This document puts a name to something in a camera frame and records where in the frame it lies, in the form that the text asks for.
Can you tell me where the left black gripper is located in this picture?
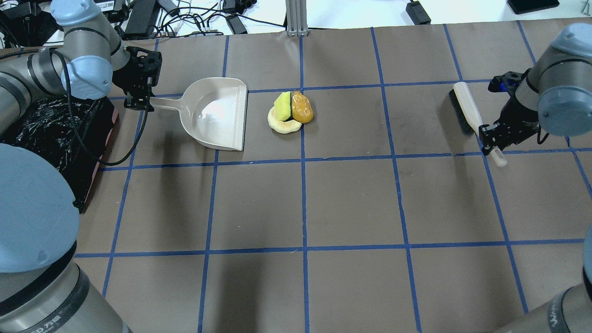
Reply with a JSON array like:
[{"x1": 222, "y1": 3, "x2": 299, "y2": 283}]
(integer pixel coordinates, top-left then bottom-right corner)
[{"x1": 112, "y1": 46, "x2": 162, "y2": 112}]

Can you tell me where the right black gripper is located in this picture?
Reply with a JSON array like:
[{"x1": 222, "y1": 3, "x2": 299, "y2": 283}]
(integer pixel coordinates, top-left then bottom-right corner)
[{"x1": 478, "y1": 70, "x2": 549, "y2": 156}]

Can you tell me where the beige hand brush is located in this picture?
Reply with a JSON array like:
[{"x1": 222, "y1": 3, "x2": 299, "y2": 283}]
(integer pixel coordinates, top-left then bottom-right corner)
[{"x1": 449, "y1": 81, "x2": 508, "y2": 168}]

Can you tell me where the beige dustpan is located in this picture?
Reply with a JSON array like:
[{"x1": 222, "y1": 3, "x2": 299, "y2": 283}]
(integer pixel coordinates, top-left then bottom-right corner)
[{"x1": 150, "y1": 77, "x2": 248, "y2": 151}]

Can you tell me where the green yellow sponge piece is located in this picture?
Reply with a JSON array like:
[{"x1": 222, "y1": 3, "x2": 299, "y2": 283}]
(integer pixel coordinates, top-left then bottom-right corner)
[{"x1": 273, "y1": 92, "x2": 292, "y2": 122}]

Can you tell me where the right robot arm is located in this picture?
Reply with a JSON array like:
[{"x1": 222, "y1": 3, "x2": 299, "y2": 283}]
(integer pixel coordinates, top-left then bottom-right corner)
[{"x1": 479, "y1": 23, "x2": 592, "y2": 333}]

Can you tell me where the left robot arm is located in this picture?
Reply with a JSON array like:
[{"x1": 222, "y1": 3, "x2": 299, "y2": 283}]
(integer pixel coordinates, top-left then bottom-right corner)
[{"x1": 1, "y1": 0, "x2": 161, "y2": 333}]

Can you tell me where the bin with black bag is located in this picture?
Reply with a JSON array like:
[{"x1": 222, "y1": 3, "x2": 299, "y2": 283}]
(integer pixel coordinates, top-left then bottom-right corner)
[{"x1": 1, "y1": 96, "x2": 119, "y2": 213}]

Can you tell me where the black power adapter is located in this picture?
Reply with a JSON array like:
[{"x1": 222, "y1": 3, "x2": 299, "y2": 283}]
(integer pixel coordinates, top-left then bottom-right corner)
[{"x1": 123, "y1": 0, "x2": 160, "y2": 40}]

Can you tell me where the aluminium frame post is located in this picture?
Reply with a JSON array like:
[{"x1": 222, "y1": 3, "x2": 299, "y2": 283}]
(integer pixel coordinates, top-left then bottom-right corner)
[{"x1": 285, "y1": 0, "x2": 309, "y2": 37}]

